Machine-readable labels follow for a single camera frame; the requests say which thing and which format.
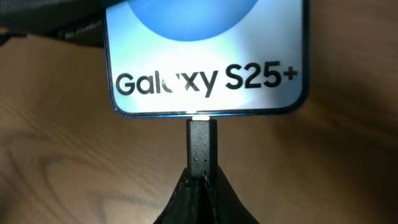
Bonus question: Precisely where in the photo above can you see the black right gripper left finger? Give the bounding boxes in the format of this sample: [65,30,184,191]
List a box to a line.
[154,168,207,224]

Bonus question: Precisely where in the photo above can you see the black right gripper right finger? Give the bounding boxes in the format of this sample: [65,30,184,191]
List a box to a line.
[205,166,259,224]

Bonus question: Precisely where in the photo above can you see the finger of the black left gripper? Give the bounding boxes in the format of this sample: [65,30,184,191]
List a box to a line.
[1,0,122,48]

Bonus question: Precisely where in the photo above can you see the black USB charging cable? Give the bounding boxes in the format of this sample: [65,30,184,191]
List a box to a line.
[185,115,218,184]

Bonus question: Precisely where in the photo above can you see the blue Galaxy smartphone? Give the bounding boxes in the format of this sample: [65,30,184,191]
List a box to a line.
[104,0,310,118]

